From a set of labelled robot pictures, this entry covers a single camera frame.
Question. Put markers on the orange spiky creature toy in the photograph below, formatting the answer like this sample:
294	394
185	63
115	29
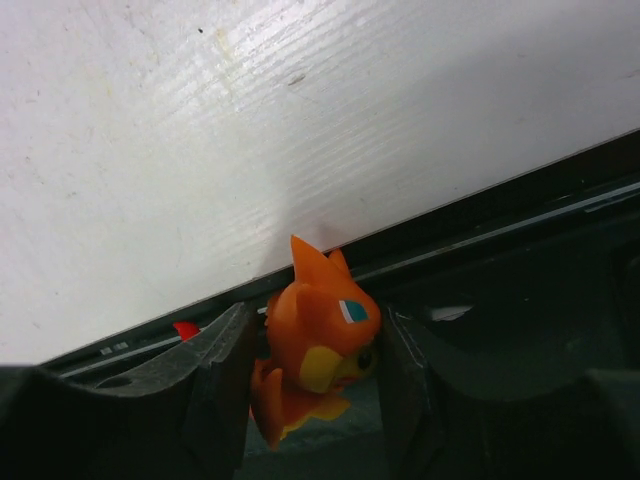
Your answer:
321	331

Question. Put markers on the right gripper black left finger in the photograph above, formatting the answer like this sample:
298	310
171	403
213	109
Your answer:
181	415

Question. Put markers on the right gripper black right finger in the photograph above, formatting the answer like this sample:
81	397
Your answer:
437	428

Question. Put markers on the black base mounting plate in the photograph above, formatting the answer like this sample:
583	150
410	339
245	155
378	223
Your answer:
535	281

